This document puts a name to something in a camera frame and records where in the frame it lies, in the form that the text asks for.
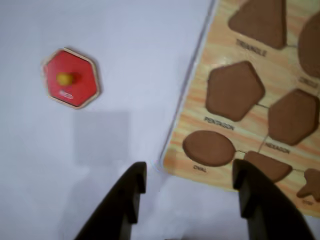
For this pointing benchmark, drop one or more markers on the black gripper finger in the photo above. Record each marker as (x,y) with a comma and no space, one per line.
(125,192)
(265,207)

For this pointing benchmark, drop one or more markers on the wooden shape puzzle board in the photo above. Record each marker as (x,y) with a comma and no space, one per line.
(195,120)

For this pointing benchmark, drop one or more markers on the red hexagon piece yellow pin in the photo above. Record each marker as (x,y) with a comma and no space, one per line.
(75,87)

